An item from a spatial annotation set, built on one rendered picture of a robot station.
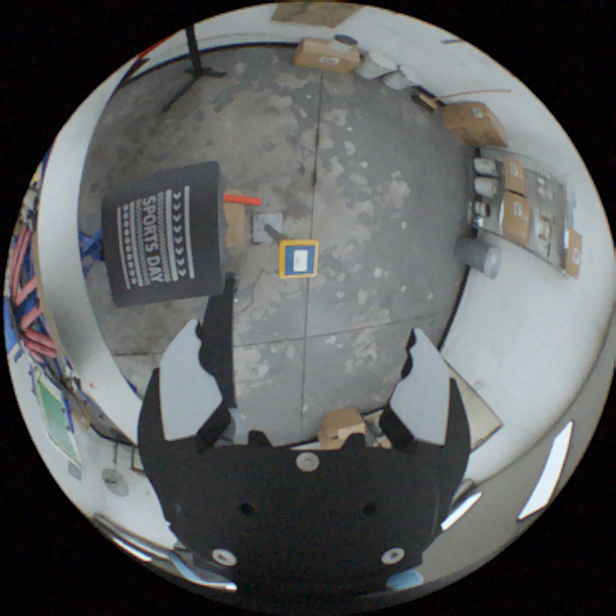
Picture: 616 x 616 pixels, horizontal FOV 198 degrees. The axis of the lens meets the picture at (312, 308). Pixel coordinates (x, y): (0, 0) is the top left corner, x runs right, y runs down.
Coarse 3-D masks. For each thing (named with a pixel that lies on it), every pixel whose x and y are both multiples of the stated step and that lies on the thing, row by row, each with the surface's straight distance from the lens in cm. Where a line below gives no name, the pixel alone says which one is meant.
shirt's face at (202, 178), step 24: (192, 168) 68; (216, 168) 66; (120, 192) 80; (144, 192) 74; (192, 192) 67; (192, 216) 66; (192, 240) 67; (216, 240) 66; (120, 264) 81; (216, 264) 67; (120, 288) 85; (144, 288) 78; (168, 288) 74; (192, 288) 72; (216, 288) 70
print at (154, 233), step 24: (168, 192) 69; (120, 216) 79; (144, 216) 73; (168, 216) 69; (120, 240) 79; (144, 240) 73; (168, 240) 70; (144, 264) 75; (168, 264) 71; (192, 264) 69
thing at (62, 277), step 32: (128, 64) 21; (96, 96) 19; (64, 128) 17; (64, 160) 16; (64, 192) 15; (64, 224) 15; (64, 256) 14; (64, 288) 15; (64, 320) 15; (96, 352) 16; (96, 384) 17; (128, 384) 18; (128, 416) 19
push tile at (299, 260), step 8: (288, 248) 65; (296, 248) 66; (304, 248) 67; (312, 248) 67; (288, 256) 66; (296, 256) 66; (304, 256) 67; (312, 256) 68; (288, 264) 67; (296, 264) 67; (304, 264) 68; (312, 264) 69; (288, 272) 68; (296, 272) 68; (304, 272) 69; (312, 272) 70
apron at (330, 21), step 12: (276, 12) 209; (288, 12) 206; (300, 12) 207; (312, 12) 207; (324, 12) 203; (336, 12) 207; (348, 12) 205; (312, 24) 214; (324, 24) 218; (336, 24) 213
